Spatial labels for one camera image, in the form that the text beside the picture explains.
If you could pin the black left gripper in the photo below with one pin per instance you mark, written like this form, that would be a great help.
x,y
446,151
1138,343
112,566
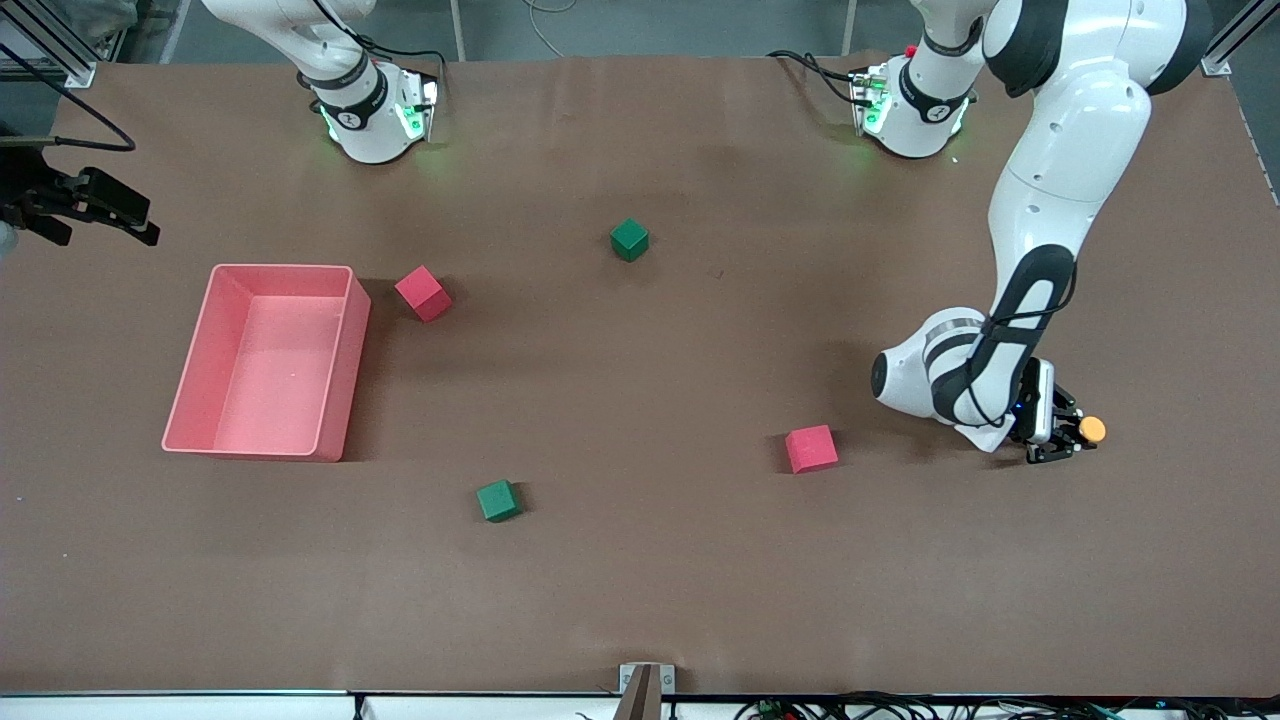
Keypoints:
x,y
1064,420

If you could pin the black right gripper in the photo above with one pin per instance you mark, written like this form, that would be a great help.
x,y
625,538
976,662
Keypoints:
x,y
28,190

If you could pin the orange capped push button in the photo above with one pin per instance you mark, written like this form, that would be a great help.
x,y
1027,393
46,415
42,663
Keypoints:
x,y
1092,430

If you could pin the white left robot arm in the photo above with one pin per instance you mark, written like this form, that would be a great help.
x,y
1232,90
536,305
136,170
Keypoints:
x,y
1060,150

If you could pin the red cube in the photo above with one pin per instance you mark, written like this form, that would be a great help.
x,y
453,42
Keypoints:
x,y
811,449
423,293

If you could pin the pink plastic tray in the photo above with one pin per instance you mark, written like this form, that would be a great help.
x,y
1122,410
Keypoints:
x,y
280,380

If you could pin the green cube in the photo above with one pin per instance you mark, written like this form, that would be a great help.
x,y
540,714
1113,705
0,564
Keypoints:
x,y
498,500
629,240

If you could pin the aluminium frame profile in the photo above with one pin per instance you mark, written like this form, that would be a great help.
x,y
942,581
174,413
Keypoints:
x,y
60,55
1215,62

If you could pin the white frame post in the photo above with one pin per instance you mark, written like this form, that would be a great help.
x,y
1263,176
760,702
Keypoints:
x,y
458,30
848,25

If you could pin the metal table edge bracket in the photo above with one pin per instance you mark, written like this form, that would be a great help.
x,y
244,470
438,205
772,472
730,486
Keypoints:
x,y
645,690

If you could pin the white table edge rail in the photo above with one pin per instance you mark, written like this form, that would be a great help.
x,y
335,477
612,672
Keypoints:
x,y
200,708

